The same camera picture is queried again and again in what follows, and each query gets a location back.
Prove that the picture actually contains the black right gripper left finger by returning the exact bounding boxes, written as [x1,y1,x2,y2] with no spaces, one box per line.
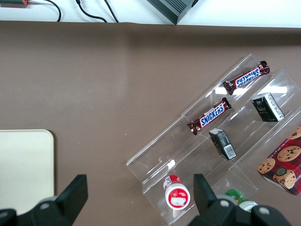
[17,174,89,226]

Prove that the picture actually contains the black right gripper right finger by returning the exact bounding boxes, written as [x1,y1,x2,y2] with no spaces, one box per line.
[190,173,248,226]

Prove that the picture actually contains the beige plastic tray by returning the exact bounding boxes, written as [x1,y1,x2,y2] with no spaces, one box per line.
[0,129,55,198]

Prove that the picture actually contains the green lidded cup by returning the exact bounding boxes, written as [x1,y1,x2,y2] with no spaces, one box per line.
[224,189,259,212]

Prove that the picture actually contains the red white yogurt cup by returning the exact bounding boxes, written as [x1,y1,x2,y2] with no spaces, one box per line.
[162,174,191,210]

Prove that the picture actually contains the clear acrylic step stand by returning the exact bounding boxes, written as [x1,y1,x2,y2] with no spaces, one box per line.
[126,53,301,225]

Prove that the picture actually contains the small black carton box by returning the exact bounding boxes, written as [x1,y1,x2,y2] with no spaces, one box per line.
[208,128,238,161]
[251,92,285,123]

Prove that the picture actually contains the red cookie box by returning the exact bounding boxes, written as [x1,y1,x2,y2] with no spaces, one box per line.
[256,124,301,196]

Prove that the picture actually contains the brown Snickers bar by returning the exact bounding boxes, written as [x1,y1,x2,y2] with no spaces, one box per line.
[187,97,232,137]
[222,60,271,96]

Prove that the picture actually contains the dark grey ribbed box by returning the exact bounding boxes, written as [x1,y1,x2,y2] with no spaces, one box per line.
[146,0,201,25]

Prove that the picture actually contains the orange tipped tool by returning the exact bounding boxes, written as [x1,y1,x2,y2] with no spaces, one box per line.
[0,0,32,7]

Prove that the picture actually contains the black thin cable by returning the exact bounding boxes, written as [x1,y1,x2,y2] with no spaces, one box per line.
[103,0,120,24]
[27,0,63,23]
[75,0,109,24]

